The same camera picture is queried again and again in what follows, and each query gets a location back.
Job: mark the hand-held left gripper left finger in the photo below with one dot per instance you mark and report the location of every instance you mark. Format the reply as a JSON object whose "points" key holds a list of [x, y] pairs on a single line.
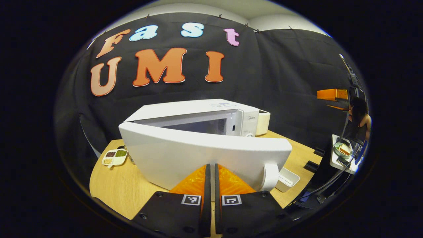
{"points": [[206, 211]]}

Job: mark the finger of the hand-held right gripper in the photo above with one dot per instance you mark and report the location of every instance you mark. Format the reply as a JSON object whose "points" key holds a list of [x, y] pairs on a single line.
{"points": [[330, 94]]}

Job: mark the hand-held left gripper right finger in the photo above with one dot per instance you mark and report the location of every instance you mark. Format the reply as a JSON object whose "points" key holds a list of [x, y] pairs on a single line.
{"points": [[218, 211]]}

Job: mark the white microwave oven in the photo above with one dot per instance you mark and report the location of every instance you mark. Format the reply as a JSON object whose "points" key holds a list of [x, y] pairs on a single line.
{"points": [[205, 152]]}

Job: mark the black backdrop cloth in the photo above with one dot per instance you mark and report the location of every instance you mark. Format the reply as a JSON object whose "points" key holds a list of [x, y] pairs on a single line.
{"points": [[281, 82]]}

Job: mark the green rimmed bowl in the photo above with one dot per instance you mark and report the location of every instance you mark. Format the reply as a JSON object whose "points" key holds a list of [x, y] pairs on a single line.
{"points": [[338, 148]]}

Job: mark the black table holder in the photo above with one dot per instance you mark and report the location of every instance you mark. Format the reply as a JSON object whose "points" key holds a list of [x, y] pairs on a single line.
{"points": [[319, 152], [310, 165]]}

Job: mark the white side table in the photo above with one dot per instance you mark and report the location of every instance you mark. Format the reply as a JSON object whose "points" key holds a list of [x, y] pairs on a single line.
{"points": [[335, 160]]}

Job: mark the white toaster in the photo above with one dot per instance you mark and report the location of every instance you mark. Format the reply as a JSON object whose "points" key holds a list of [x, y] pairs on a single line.
{"points": [[263, 122]]}

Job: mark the white rectangular tray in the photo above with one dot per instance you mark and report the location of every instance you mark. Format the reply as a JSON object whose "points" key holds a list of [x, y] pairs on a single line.
{"points": [[290, 180]]}

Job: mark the white divided grain plate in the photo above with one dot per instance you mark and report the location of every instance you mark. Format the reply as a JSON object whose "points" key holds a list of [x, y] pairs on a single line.
{"points": [[114, 158]]}

